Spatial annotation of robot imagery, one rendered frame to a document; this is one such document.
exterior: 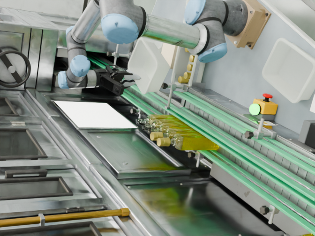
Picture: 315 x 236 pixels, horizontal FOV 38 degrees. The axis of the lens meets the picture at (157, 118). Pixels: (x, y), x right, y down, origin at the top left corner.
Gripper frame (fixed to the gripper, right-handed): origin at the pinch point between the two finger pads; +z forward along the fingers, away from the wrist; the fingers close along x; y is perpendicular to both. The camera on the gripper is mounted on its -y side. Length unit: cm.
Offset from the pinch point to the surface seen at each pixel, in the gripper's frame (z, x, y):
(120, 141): -8.2, 25.6, -11.3
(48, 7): 47, 128, 334
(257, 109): 29, -15, -45
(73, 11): 77, 132, 334
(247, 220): 15, 10, -76
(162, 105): 14.2, 13.5, -2.6
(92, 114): -9.2, 36.6, 23.0
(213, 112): 16.8, -7.4, -35.5
